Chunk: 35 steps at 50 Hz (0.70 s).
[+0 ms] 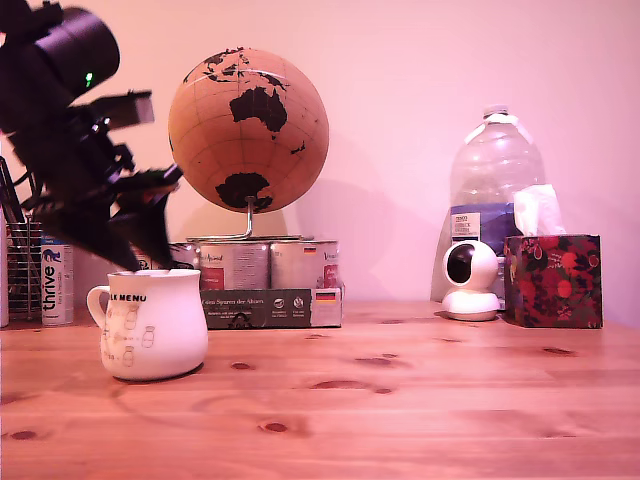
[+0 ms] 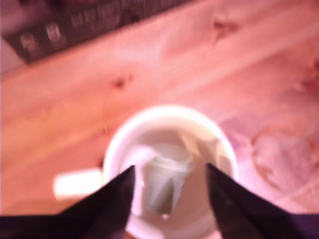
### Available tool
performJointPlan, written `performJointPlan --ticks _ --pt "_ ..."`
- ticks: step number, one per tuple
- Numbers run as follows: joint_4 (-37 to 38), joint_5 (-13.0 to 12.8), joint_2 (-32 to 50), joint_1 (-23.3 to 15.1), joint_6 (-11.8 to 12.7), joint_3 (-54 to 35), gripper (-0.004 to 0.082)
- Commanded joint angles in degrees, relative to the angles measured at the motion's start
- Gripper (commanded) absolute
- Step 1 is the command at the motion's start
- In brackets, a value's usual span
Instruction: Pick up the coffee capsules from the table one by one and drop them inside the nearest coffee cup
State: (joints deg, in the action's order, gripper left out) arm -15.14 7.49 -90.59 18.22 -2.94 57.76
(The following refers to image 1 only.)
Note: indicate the tin can with label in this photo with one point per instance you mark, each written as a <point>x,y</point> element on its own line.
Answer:
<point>302,265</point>
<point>235,265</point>
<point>185,257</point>

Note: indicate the thrive branded tube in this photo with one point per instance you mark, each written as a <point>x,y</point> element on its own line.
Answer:
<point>56,285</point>

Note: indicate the black stick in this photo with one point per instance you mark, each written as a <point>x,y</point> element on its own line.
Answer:
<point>12,200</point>

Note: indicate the metal globe stand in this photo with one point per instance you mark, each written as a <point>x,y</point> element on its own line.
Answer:
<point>248,220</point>

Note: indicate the white mug with menu print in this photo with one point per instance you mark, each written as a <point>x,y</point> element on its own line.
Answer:
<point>160,330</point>

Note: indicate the cork globe with black continents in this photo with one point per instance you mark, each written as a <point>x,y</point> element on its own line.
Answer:
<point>250,150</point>

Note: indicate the cardboard tray of cans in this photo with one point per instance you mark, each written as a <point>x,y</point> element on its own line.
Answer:
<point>260,307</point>

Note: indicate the large clear water bottle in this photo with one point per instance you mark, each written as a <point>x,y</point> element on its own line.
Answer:
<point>492,165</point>

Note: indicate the white tissue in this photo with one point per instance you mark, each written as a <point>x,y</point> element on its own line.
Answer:
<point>537,210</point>

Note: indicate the floral tissue box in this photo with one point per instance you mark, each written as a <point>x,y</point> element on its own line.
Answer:
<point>552,282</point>

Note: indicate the small white round camera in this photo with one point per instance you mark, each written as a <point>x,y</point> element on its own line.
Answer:
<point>472,295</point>

